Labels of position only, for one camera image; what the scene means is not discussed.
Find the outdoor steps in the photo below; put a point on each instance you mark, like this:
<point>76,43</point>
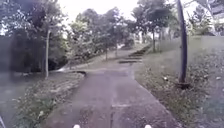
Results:
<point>131,57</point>

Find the grass verge with leaves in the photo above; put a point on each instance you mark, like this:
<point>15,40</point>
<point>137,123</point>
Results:
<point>36,96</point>

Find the row of trees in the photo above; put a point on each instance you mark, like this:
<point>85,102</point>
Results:
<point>110,30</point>

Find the grey paved path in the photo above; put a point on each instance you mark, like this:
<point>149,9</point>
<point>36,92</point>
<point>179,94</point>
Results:
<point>110,90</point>

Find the dark curved tree trunk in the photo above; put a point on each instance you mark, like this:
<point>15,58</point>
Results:
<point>183,40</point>

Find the grass slope with leaves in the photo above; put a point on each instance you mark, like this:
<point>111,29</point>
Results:
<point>186,66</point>

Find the robot's own part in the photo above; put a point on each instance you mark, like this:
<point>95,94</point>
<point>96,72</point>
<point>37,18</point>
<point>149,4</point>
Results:
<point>148,126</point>
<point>76,126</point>

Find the pale slender tree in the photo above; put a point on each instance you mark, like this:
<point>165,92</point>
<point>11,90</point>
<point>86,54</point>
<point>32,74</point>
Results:
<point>47,50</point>

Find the building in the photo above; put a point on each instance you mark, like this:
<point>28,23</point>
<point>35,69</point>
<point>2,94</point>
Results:
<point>215,13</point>

